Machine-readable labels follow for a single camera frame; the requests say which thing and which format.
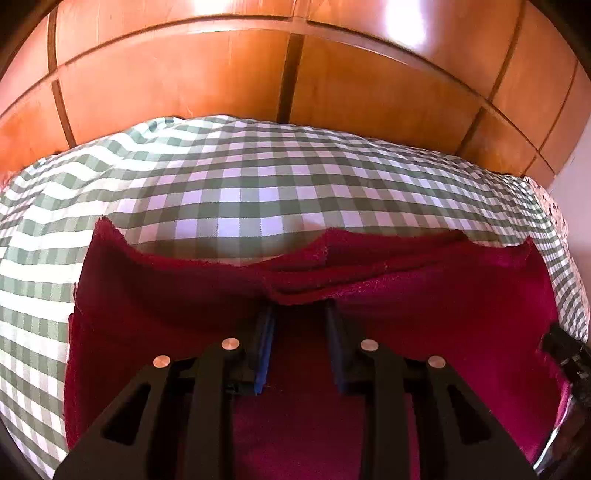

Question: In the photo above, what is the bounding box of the wooden wardrobe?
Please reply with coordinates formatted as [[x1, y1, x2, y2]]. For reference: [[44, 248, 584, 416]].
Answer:
[[1, 1, 590, 185]]

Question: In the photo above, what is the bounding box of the green white checkered bedsheet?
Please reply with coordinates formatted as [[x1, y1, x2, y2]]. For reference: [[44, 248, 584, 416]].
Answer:
[[1, 115, 590, 479]]

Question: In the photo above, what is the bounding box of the red knit sweater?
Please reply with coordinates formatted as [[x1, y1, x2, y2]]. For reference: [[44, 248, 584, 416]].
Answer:
[[64, 218, 569, 479]]

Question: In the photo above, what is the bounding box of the floral bedspread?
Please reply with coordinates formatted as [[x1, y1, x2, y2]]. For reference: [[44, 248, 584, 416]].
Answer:
[[524, 176, 569, 242]]

